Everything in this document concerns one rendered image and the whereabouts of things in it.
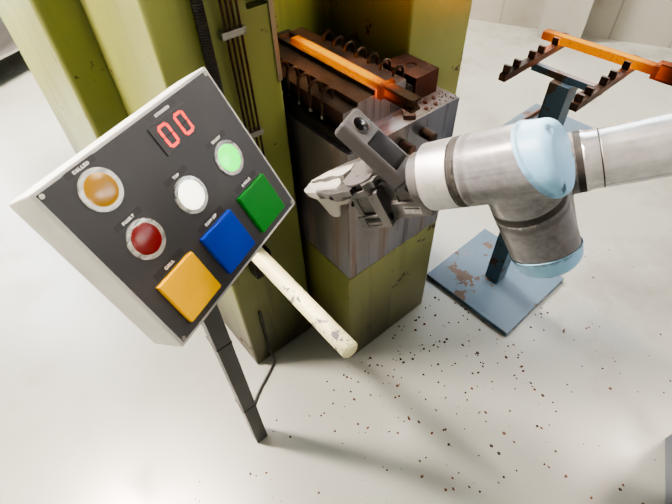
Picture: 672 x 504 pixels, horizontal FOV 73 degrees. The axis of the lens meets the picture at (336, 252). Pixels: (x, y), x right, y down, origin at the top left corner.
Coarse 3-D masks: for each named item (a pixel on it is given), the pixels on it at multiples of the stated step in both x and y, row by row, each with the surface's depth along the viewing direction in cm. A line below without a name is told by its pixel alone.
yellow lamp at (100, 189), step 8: (88, 176) 58; (96, 176) 58; (104, 176) 59; (88, 184) 57; (96, 184) 58; (104, 184) 59; (112, 184) 60; (88, 192) 57; (96, 192) 58; (104, 192) 59; (112, 192) 60; (96, 200) 58; (104, 200) 59; (112, 200) 60
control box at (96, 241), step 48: (192, 96) 70; (96, 144) 59; (144, 144) 64; (192, 144) 70; (240, 144) 77; (48, 192) 54; (144, 192) 63; (240, 192) 76; (288, 192) 85; (48, 240) 60; (96, 240) 58; (192, 240) 69; (96, 288) 65; (144, 288) 62
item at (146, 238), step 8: (144, 224) 63; (152, 224) 64; (136, 232) 62; (144, 232) 62; (152, 232) 63; (136, 240) 62; (144, 240) 62; (152, 240) 63; (160, 240) 64; (136, 248) 62; (144, 248) 62; (152, 248) 63
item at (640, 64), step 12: (552, 36) 134; (564, 36) 133; (576, 48) 131; (588, 48) 129; (600, 48) 127; (612, 60) 126; (624, 60) 124; (636, 60) 122; (648, 60) 122; (648, 72) 121; (660, 72) 120
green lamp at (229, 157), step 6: (228, 144) 75; (222, 150) 74; (228, 150) 74; (234, 150) 75; (222, 156) 73; (228, 156) 74; (234, 156) 75; (222, 162) 73; (228, 162) 74; (234, 162) 75; (228, 168) 74; (234, 168) 75
